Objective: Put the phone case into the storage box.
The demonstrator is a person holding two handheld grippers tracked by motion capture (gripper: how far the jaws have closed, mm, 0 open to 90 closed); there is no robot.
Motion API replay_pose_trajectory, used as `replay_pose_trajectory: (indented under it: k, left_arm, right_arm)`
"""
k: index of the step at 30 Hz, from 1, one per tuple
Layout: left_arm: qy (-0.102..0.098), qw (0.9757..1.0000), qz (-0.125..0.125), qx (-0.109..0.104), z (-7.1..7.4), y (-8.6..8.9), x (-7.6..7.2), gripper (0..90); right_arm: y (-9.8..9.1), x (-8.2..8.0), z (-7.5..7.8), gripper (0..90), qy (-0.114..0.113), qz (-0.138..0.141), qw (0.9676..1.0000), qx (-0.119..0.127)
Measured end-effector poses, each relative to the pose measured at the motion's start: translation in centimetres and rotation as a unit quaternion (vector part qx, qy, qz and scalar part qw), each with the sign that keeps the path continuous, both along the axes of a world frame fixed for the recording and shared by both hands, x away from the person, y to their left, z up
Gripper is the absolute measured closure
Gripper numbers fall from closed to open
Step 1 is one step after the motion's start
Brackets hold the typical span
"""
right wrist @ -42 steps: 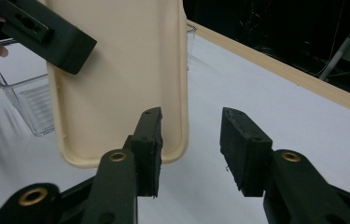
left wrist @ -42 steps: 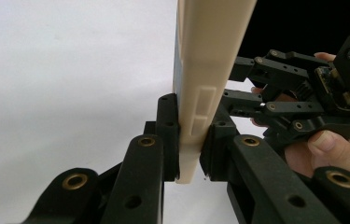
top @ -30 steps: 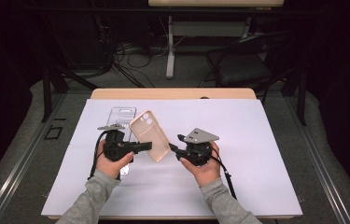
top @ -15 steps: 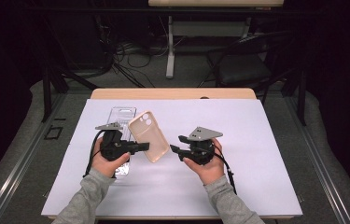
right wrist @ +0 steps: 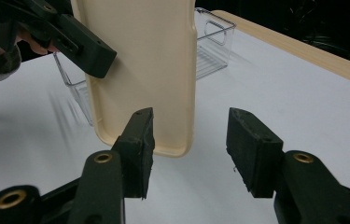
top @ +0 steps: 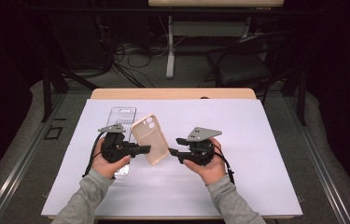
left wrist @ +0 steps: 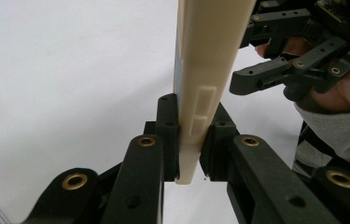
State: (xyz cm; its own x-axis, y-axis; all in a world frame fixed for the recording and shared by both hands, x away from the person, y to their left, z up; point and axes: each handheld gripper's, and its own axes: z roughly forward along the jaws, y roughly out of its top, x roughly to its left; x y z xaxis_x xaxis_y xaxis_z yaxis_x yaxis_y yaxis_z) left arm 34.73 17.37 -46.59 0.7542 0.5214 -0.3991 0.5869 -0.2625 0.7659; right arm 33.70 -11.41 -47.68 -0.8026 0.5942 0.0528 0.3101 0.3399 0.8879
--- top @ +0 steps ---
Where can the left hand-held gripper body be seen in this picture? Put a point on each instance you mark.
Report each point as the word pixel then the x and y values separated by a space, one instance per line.
pixel 115 149

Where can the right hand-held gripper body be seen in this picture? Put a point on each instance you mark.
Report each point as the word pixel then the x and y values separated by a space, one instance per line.
pixel 200 149

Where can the beige phone case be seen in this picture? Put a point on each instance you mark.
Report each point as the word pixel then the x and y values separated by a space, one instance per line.
pixel 151 138

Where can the clear plastic packaging tray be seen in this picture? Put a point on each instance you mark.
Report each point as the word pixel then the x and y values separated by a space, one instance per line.
pixel 123 116

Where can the person's left hand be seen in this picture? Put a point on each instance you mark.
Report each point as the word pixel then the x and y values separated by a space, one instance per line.
pixel 107 169

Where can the person's right hand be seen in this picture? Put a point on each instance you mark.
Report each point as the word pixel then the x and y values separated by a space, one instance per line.
pixel 213 172

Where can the white table board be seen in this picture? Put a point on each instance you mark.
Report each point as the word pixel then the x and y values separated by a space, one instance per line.
pixel 179 193

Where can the wooden table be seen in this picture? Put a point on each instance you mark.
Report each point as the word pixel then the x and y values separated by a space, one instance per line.
pixel 169 93

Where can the black metal stand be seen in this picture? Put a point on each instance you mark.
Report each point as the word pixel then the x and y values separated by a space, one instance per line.
pixel 47 93
pixel 301 99

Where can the black folding chair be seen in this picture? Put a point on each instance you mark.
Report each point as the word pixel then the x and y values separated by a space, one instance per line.
pixel 241 68

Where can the dark equipment cabinet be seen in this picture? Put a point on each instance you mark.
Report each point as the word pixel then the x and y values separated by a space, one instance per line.
pixel 79 40

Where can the white-legged desk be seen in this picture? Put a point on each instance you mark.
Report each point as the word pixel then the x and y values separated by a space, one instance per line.
pixel 213 28

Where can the aluminium floor rail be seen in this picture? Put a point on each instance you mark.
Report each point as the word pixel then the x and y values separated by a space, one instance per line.
pixel 319 161
pixel 23 158

